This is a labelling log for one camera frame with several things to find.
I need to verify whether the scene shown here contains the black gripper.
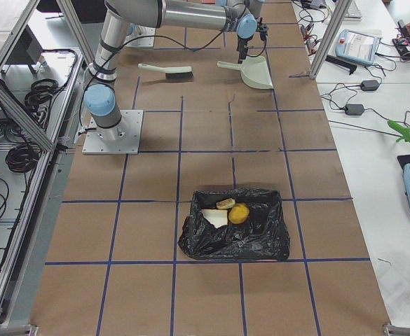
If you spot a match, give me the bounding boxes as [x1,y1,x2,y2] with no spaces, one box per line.
[236,37,250,64]

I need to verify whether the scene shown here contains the pale green dustpan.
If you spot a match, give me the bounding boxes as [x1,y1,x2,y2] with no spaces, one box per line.
[217,56,274,90]

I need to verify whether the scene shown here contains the pale green hand brush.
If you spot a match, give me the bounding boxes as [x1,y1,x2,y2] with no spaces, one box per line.
[138,63,193,81]

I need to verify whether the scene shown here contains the small bread piece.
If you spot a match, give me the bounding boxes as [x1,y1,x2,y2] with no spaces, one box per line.
[216,198,235,209]

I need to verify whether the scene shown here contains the yellow potato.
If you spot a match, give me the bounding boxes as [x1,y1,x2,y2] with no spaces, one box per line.
[228,203,250,225]

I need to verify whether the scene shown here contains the large bread slice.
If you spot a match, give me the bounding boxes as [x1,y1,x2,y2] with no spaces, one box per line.
[201,209,228,228]

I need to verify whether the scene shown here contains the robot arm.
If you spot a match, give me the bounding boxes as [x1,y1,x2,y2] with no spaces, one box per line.
[83,1,267,143]

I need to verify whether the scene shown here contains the black trash bag bin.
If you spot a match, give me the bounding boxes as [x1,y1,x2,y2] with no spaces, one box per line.
[178,188,290,261]

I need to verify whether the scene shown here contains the black power adapter lower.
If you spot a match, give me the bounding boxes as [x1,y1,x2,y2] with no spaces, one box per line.
[344,104,364,116]

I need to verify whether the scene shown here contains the black power adapter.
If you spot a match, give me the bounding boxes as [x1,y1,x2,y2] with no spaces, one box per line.
[344,104,364,116]
[360,80,380,92]

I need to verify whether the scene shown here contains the teach pendant far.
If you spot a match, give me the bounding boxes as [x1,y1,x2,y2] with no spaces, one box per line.
[335,29,380,66]

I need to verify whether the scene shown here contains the black power adapter upper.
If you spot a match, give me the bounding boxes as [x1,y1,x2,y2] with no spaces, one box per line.
[360,80,380,92]

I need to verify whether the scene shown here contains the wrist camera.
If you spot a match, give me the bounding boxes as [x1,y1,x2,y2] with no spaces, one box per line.
[257,17,268,41]

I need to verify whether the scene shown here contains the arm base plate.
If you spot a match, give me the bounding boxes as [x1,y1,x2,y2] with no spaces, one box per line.
[82,110,144,155]
[124,24,156,48]

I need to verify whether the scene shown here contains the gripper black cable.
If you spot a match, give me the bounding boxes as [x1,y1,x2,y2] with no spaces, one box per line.
[120,29,268,59]

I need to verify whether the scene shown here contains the aluminium frame post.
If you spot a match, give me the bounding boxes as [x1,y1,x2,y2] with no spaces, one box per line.
[308,0,352,80]

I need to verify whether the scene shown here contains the green handled tool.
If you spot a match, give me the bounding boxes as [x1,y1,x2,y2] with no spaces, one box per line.
[387,120,410,144]

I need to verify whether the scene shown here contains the coiled black cables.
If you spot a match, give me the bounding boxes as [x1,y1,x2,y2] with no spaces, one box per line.
[24,78,60,113]

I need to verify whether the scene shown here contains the aluminium side frame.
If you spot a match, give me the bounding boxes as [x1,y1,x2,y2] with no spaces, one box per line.
[0,1,93,335]

